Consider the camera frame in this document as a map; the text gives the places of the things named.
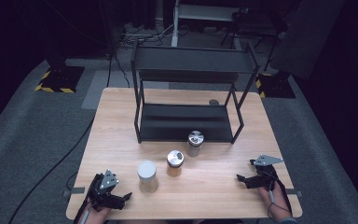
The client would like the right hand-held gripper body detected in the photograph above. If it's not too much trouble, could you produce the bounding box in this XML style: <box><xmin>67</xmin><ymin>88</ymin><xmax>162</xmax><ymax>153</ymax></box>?
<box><xmin>249</xmin><ymin>154</ymin><xmax>284</xmax><ymax>189</ymax></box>

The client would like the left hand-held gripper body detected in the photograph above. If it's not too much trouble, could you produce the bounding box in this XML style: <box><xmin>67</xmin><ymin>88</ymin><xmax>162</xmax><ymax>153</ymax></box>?
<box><xmin>88</xmin><ymin>168</ymin><xmax>129</xmax><ymax>212</ymax></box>

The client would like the silver-lid jar pale spice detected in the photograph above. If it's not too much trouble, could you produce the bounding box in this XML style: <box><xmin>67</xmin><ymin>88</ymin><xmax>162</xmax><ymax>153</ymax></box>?
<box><xmin>186</xmin><ymin>130</ymin><xmax>205</xmax><ymax>158</ymax></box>

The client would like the black metal two-tier rack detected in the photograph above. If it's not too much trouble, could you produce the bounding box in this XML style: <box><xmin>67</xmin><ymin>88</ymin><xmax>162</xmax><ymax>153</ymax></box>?
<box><xmin>130</xmin><ymin>38</ymin><xmax>261</xmax><ymax>145</ymax></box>

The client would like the person's left hand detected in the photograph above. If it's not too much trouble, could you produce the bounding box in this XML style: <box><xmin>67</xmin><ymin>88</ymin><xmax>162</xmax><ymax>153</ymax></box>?
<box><xmin>83</xmin><ymin>201</ymin><xmax>112</xmax><ymax>224</ymax></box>

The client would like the grey tape tab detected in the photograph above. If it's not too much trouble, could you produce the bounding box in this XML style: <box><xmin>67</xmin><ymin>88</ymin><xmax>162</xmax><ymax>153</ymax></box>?
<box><xmin>62</xmin><ymin>187</ymin><xmax>86</xmax><ymax>198</ymax></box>
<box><xmin>285</xmin><ymin>188</ymin><xmax>303</xmax><ymax>198</ymax></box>

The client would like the white-lid glass jar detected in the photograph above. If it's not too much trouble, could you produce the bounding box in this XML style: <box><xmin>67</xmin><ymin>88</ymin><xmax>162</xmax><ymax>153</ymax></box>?
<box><xmin>136</xmin><ymin>160</ymin><xmax>159</xmax><ymax>194</ymax></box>

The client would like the dark grey panel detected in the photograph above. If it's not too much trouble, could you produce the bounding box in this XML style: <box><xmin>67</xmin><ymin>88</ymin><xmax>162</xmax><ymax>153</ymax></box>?
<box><xmin>269</xmin><ymin>0</ymin><xmax>347</xmax><ymax>81</ymax></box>

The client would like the black metal stand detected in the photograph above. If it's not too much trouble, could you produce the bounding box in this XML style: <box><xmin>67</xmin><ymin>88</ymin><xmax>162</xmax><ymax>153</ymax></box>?
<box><xmin>220</xmin><ymin>7</ymin><xmax>290</xmax><ymax>73</ymax></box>

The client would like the white metal stand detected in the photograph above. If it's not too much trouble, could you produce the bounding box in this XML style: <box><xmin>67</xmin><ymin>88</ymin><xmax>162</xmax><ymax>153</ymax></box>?
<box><xmin>171</xmin><ymin>0</ymin><xmax>241</xmax><ymax>48</ymax></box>

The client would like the right hand-held gripper cable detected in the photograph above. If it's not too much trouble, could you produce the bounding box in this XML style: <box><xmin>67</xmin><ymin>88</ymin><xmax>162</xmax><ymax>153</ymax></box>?
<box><xmin>266</xmin><ymin>180</ymin><xmax>294</xmax><ymax>224</ymax></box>

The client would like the hand-held gripper cable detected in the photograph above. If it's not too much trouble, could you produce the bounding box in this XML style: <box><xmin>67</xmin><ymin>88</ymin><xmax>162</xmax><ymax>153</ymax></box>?
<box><xmin>73</xmin><ymin>199</ymin><xmax>91</xmax><ymax>224</ymax></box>
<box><xmin>266</xmin><ymin>180</ymin><xmax>294</xmax><ymax>224</ymax></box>

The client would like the left hand-held gripper cable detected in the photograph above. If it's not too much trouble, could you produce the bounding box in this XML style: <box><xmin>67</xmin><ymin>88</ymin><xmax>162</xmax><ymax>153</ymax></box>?
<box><xmin>73</xmin><ymin>199</ymin><xmax>91</xmax><ymax>224</ymax></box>

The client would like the long black floor cable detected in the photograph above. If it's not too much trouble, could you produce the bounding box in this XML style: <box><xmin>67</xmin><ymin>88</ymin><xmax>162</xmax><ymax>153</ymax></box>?
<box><xmin>7</xmin><ymin>52</ymin><xmax>113</xmax><ymax>224</ymax></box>

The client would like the yellow-black striped base plate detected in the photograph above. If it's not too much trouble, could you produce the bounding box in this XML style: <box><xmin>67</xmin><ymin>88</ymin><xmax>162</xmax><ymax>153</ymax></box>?
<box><xmin>34</xmin><ymin>64</ymin><xmax>86</xmax><ymax>94</ymax></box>
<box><xmin>255</xmin><ymin>72</ymin><xmax>296</xmax><ymax>100</ymax></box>

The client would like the bundle of floor cables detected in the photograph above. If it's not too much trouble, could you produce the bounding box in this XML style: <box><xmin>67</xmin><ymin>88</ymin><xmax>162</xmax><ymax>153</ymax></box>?
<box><xmin>117</xmin><ymin>22</ymin><xmax>175</xmax><ymax>49</ymax></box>

